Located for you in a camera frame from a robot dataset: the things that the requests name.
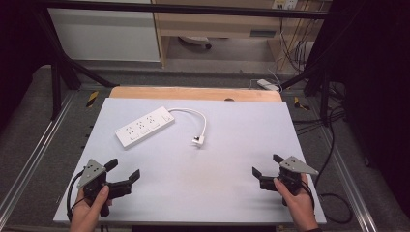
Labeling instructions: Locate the office chair base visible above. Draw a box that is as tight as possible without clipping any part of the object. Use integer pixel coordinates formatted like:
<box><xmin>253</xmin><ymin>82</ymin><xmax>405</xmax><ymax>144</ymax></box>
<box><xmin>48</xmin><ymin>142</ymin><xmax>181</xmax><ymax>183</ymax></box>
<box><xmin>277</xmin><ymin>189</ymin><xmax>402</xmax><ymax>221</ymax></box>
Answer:
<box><xmin>178</xmin><ymin>35</ymin><xmax>213</xmax><ymax>50</ymax></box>

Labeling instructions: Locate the white wall socket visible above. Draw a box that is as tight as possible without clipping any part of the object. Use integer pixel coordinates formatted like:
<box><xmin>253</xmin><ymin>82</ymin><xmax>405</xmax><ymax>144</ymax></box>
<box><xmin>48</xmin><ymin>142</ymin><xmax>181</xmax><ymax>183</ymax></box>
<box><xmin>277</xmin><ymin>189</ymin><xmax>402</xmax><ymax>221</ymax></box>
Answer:
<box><xmin>271</xmin><ymin>0</ymin><xmax>299</xmax><ymax>11</ymax></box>

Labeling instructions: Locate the black curtain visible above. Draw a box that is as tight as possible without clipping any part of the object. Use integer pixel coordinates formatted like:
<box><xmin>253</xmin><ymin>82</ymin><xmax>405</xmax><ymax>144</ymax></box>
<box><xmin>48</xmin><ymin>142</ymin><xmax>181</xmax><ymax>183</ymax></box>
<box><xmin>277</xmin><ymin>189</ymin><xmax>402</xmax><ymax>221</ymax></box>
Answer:
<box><xmin>313</xmin><ymin>0</ymin><xmax>410</xmax><ymax>220</ymax></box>
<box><xmin>0</xmin><ymin>0</ymin><xmax>54</xmax><ymax>130</ymax></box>

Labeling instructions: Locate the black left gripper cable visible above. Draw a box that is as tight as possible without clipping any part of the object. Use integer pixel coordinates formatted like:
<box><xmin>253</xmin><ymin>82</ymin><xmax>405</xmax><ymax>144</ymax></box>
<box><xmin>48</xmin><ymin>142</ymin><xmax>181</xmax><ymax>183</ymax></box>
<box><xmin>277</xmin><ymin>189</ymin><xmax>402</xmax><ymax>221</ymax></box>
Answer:
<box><xmin>66</xmin><ymin>170</ymin><xmax>86</xmax><ymax>222</ymax></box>

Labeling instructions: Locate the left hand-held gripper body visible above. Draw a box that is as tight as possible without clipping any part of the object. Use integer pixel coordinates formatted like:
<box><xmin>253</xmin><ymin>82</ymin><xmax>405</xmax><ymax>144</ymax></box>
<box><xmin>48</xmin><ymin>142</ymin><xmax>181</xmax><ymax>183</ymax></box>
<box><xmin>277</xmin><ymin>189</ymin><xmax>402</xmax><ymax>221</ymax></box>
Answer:
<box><xmin>76</xmin><ymin>158</ymin><xmax>133</xmax><ymax>218</ymax></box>

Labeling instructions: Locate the person's right hand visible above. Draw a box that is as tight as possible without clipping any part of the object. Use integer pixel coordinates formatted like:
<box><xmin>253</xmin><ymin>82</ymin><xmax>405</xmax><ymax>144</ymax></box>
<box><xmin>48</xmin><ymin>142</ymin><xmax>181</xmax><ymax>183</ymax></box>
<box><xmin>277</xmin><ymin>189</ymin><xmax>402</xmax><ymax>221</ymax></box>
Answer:
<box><xmin>273</xmin><ymin>173</ymin><xmax>319</xmax><ymax>232</ymax></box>

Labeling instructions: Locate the wooden table board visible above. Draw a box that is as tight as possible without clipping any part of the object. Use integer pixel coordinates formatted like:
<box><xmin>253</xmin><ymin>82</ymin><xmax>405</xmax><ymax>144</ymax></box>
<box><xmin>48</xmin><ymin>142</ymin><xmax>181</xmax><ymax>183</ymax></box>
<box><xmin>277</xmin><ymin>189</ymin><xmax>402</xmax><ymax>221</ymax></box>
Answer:
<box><xmin>108</xmin><ymin>85</ymin><xmax>283</xmax><ymax>103</ymax></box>

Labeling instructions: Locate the white floor power strip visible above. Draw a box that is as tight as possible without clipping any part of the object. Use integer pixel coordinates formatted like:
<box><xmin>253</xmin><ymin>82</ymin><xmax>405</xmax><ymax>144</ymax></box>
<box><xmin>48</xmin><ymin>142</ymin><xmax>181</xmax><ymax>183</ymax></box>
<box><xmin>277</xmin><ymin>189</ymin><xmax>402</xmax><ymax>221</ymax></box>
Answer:
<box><xmin>256</xmin><ymin>78</ymin><xmax>281</xmax><ymax>93</ymax></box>

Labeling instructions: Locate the black floor cable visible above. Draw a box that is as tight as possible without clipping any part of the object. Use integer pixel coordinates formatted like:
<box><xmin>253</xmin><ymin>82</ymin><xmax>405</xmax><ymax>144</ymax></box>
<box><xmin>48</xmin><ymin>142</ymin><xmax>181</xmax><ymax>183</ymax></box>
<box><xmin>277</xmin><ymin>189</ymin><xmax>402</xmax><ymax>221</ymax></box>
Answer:
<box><xmin>291</xmin><ymin>105</ymin><xmax>354</xmax><ymax>225</ymax></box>

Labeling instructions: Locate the person's left hand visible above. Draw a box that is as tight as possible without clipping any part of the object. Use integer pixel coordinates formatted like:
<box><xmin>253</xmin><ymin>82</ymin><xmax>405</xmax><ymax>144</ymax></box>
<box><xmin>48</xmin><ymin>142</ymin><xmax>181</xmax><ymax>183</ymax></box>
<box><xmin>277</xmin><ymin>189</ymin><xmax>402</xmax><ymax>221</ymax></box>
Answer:
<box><xmin>70</xmin><ymin>185</ymin><xmax>113</xmax><ymax>232</ymax></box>

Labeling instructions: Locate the black metal stand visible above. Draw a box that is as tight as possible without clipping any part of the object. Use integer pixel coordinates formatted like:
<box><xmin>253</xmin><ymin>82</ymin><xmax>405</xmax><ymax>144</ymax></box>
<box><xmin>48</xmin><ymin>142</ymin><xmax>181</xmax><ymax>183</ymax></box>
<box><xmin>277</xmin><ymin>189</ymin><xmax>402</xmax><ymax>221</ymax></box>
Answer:
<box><xmin>30</xmin><ymin>8</ymin><xmax>121</xmax><ymax>122</ymax></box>
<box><xmin>279</xmin><ymin>0</ymin><xmax>368</xmax><ymax>128</ymax></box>

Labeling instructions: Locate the aluminium floor rail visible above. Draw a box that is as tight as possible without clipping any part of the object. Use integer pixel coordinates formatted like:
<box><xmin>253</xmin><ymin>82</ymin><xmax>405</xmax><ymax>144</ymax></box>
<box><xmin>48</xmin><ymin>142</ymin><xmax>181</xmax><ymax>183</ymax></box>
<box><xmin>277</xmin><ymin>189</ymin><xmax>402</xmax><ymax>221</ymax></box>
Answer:
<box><xmin>0</xmin><ymin>91</ymin><xmax>76</xmax><ymax>214</ymax></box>
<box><xmin>317</xmin><ymin>125</ymin><xmax>380</xmax><ymax>232</ymax></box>

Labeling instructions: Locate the white plug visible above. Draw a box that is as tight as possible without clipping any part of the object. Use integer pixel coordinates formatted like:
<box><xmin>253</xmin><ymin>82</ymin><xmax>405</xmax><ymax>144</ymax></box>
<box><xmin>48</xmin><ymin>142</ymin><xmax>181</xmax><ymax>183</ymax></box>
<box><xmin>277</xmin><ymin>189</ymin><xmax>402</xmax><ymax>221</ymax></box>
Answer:
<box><xmin>191</xmin><ymin>134</ymin><xmax>206</xmax><ymax>149</ymax></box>

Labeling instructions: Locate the bundle of hanging cables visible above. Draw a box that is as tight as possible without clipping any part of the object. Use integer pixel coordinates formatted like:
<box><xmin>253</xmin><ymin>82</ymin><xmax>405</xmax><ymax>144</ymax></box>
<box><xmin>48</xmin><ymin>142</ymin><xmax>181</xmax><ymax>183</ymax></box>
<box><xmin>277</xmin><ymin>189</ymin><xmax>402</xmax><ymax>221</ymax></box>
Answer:
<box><xmin>275</xmin><ymin>0</ymin><xmax>323</xmax><ymax>73</ymax></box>

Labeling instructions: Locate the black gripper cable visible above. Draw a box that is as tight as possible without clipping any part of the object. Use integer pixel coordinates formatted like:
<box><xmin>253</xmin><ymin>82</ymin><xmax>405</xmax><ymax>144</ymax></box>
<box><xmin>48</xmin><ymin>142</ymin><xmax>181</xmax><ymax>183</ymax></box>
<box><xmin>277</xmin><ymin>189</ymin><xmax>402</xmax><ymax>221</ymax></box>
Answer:
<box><xmin>300</xmin><ymin>179</ymin><xmax>316</xmax><ymax>212</ymax></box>
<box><xmin>66</xmin><ymin>170</ymin><xmax>86</xmax><ymax>222</ymax></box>

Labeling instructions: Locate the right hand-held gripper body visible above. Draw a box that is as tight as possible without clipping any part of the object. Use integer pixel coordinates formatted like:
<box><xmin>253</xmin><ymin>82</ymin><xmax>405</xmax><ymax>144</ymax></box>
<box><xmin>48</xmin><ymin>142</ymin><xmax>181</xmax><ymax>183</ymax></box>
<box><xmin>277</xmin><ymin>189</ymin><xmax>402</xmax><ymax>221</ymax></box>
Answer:
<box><xmin>259</xmin><ymin>156</ymin><xmax>320</xmax><ymax>207</ymax></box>

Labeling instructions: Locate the white cabinet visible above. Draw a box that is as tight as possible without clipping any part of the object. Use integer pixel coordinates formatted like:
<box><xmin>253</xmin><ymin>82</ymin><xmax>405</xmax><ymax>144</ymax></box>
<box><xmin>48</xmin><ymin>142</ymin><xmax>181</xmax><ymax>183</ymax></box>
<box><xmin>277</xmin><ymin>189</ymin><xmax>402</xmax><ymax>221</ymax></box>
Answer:
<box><xmin>47</xmin><ymin>0</ymin><xmax>161</xmax><ymax>63</ymax></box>

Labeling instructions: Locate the white power strip cable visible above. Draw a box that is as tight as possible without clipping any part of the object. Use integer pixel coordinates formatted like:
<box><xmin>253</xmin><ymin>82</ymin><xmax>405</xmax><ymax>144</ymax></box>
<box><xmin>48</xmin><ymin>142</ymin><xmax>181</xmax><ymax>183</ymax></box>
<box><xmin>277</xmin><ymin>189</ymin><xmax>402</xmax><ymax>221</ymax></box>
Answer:
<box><xmin>167</xmin><ymin>107</ymin><xmax>208</xmax><ymax>139</ymax></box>

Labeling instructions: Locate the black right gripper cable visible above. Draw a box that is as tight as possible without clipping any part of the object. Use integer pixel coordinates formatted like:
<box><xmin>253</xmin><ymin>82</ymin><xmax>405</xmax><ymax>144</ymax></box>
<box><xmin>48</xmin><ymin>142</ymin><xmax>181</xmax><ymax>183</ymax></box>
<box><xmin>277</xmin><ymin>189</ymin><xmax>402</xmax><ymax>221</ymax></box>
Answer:
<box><xmin>300</xmin><ymin>179</ymin><xmax>316</xmax><ymax>212</ymax></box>

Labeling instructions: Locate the pale table cover sheet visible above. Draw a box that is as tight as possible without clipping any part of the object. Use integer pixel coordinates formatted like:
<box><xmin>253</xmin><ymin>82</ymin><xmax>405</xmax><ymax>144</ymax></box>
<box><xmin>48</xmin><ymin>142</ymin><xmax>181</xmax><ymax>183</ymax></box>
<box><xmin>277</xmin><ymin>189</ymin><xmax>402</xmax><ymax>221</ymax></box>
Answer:
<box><xmin>52</xmin><ymin>98</ymin><xmax>328</xmax><ymax>225</ymax></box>

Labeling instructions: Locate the black metal frame bar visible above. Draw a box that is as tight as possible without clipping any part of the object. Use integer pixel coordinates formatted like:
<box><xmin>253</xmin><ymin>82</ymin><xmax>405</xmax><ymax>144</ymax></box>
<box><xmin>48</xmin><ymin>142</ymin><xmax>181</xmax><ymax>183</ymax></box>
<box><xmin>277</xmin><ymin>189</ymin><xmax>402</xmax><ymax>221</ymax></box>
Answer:
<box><xmin>30</xmin><ymin>0</ymin><xmax>342</xmax><ymax>20</ymax></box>

